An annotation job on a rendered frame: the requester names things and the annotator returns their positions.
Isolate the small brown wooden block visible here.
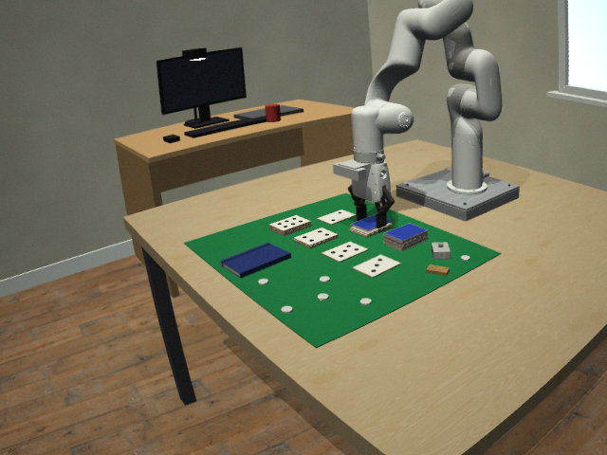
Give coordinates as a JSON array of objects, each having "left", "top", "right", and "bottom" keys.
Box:
[{"left": 426, "top": 264, "right": 450, "bottom": 276}]

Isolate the green felt mat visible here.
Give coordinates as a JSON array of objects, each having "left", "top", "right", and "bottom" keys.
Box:
[{"left": 184, "top": 193, "right": 501, "bottom": 348}]

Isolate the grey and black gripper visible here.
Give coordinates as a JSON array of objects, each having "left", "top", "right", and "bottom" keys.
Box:
[{"left": 348, "top": 160, "right": 395, "bottom": 228}]

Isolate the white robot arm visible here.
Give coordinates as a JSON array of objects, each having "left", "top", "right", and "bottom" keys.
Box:
[{"left": 333, "top": 0, "right": 502, "bottom": 195}]

